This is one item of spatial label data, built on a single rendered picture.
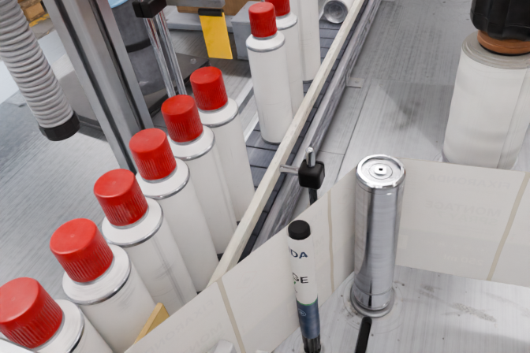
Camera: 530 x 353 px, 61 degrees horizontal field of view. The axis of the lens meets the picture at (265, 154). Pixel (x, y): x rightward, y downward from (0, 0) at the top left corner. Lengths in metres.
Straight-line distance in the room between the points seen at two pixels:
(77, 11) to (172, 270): 0.27
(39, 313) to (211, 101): 0.25
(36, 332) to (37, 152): 0.61
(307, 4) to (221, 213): 0.38
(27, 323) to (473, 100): 0.45
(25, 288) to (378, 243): 0.26
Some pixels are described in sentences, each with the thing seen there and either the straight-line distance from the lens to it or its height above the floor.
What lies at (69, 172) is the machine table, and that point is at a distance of 0.83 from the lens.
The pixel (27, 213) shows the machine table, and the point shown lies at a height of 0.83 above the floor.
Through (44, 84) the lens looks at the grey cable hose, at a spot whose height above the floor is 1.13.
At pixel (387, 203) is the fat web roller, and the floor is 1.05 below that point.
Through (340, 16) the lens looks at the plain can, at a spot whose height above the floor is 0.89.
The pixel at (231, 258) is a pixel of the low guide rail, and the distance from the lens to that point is 0.50.
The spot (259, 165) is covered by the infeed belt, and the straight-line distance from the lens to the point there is 0.64.
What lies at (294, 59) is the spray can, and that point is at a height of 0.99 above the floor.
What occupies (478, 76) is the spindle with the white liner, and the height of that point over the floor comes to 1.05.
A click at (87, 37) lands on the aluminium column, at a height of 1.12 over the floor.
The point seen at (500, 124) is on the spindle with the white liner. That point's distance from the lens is 0.54.
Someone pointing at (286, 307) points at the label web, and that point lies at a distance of 0.40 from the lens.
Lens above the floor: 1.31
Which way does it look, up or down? 41 degrees down
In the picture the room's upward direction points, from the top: 9 degrees counter-clockwise
